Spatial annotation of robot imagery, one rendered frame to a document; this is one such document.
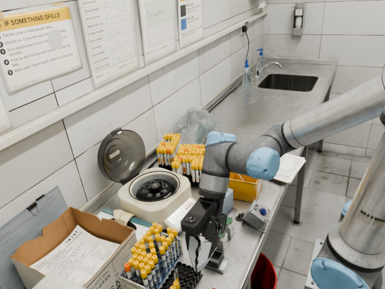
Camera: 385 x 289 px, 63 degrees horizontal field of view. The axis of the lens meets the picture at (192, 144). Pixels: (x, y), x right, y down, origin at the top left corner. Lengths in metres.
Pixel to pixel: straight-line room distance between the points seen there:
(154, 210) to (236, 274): 0.35
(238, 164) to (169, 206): 0.47
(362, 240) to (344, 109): 0.26
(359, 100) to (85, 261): 0.89
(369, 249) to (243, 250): 0.52
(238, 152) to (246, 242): 0.48
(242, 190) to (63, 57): 0.82
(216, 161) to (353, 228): 0.33
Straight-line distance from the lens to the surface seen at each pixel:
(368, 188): 0.64
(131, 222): 1.18
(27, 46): 1.09
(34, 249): 1.16
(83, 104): 1.19
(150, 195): 1.22
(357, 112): 0.73
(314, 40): 3.13
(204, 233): 0.83
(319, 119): 0.76
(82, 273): 1.08
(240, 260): 1.11
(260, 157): 0.72
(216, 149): 0.78
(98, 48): 1.27
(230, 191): 1.21
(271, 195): 1.36
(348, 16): 3.07
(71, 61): 1.20
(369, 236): 0.69
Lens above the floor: 1.71
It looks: 29 degrees down
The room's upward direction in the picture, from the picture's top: 5 degrees counter-clockwise
